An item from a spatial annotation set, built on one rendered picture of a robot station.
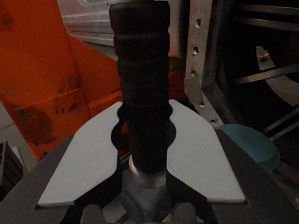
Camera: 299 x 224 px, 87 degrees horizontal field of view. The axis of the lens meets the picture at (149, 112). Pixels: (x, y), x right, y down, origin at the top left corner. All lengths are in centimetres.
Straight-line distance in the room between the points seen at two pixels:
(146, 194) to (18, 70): 46
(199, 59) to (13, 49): 34
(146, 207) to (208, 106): 36
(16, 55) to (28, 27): 6
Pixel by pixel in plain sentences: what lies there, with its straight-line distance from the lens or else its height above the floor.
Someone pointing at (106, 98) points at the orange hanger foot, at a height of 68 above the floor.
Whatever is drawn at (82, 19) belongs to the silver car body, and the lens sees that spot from 121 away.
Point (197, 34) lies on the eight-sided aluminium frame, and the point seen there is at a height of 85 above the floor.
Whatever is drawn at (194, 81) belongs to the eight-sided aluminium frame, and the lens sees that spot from 34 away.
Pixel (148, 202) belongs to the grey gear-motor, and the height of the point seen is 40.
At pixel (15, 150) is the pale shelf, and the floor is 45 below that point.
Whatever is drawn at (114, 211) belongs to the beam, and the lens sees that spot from 87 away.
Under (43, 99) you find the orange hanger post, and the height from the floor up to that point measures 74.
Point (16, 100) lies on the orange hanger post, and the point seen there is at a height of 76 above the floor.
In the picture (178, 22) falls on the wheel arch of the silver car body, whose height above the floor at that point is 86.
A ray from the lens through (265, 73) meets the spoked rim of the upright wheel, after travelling 40.
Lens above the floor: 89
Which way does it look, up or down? 32 degrees down
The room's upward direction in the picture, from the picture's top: 4 degrees counter-clockwise
